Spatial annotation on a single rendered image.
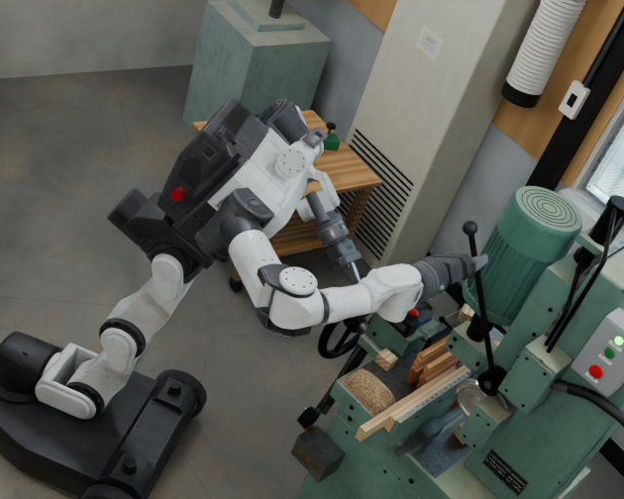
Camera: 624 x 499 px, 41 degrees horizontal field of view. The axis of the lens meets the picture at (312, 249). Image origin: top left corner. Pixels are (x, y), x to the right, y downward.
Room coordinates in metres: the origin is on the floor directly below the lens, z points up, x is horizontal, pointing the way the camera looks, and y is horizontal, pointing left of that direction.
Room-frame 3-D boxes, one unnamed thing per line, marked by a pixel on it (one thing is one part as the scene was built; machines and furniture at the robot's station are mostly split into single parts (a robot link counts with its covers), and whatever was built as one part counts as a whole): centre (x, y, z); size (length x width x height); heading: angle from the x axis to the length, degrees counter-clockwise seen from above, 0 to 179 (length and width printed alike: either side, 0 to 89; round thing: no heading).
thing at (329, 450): (1.55, -0.22, 0.58); 0.12 x 0.08 x 0.08; 57
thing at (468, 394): (1.51, -0.52, 1.02); 0.12 x 0.03 x 0.12; 57
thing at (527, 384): (1.44, -0.57, 1.23); 0.09 x 0.08 x 0.15; 57
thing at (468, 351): (1.68, -0.49, 1.03); 0.14 x 0.07 x 0.09; 57
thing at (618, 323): (1.39, -0.67, 1.40); 0.10 x 0.06 x 0.16; 57
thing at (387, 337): (1.79, -0.32, 0.91); 0.15 x 0.14 x 0.09; 147
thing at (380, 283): (1.40, -0.18, 1.34); 0.13 x 0.07 x 0.09; 132
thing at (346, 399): (1.75, -0.39, 0.87); 0.61 x 0.30 x 0.06; 147
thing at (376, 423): (1.62, -0.43, 0.92); 0.60 x 0.02 x 0.04; 147
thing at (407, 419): (1.67, -0.51, 0.93); 0.60 x 0.02 x 0.06; 147
